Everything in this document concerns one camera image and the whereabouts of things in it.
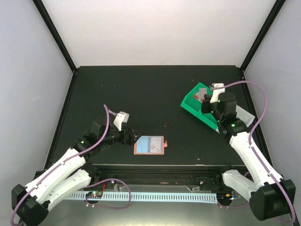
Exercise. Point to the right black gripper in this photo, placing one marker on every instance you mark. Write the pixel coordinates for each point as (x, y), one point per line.
(204, 108)

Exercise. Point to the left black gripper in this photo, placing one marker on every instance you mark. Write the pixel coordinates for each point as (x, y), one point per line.
(130, 141)

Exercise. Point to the brown leather card holder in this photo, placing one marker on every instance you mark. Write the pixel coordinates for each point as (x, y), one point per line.
(150, 145)

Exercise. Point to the white floral credit card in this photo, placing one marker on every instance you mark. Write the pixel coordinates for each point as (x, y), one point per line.
(201, 94)

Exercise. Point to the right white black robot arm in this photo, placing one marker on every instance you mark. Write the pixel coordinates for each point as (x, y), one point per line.
(267, 193)

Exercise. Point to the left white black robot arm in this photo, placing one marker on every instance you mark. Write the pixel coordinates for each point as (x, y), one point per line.
(72, 172)

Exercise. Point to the red circle card in bin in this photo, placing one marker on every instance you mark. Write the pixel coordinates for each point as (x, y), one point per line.
(197, 97)

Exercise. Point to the green plastic bin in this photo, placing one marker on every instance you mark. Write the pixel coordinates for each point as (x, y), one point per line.
(209, 120)
(192, 105)

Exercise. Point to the clear plastic bin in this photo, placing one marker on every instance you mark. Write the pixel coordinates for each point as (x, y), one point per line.
(245, 116)

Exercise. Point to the left small circuit board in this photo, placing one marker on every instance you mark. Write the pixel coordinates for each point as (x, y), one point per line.
(94, 194)

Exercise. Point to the small circuit board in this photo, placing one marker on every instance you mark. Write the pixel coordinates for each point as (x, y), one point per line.
(223, 197)
(94, 194)

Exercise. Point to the right small circuit board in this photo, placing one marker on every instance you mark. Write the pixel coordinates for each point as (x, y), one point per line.
(223, 197)

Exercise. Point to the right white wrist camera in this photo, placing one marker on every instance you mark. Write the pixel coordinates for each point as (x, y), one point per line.
(216, 89)

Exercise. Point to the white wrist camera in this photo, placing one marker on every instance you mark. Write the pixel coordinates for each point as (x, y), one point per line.
(121, 117)
(216, 89)

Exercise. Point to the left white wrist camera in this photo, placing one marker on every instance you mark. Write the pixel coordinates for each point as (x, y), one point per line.
(121, 117)

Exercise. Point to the light blue slotted cable duct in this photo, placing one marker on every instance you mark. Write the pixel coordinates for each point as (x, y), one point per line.
(147, 197)

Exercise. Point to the right black frame post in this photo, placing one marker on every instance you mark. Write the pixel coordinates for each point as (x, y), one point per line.
(277, 6)

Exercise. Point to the black frame post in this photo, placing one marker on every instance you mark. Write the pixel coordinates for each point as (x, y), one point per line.
(55, 34)
(277, 6)

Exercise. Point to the left black frame post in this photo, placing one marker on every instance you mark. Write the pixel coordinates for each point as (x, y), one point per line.
(55, 34)

